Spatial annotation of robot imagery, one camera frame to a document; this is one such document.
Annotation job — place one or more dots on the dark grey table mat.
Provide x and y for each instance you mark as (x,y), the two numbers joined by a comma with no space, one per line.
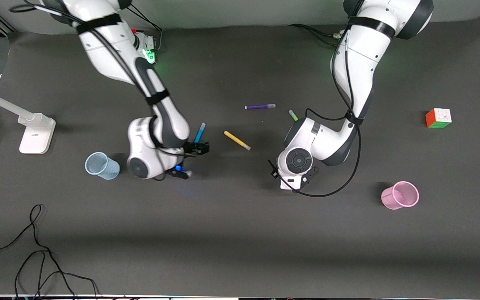
(240,229)

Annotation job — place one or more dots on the purple marker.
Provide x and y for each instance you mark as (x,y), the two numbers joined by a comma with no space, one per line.
(260,106)

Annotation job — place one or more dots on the green marker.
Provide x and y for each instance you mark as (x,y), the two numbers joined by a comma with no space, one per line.
(293,115)

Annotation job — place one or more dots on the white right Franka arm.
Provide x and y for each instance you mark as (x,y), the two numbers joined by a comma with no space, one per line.
(111,50)

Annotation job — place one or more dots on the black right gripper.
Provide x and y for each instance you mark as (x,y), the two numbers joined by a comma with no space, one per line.
(193,147)

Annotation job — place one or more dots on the yellow marker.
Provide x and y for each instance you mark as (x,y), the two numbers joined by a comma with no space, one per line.
(236,140)

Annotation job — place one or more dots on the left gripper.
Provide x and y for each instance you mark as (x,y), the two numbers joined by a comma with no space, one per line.
(272,173)

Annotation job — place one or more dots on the white desk stand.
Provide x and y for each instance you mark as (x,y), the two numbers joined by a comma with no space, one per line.
(36,139)

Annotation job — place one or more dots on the translucent blue plastic cup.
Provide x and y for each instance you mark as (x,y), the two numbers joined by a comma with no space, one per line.
(106,170)

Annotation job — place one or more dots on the translucent pink plastic cup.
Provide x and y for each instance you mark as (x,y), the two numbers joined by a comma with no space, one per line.
(392,200)

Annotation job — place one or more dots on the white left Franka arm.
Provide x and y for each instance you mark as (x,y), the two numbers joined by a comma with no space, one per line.
(361,62)

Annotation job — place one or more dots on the multicoloured puzzle cube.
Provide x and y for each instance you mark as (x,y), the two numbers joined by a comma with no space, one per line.
(439,118)

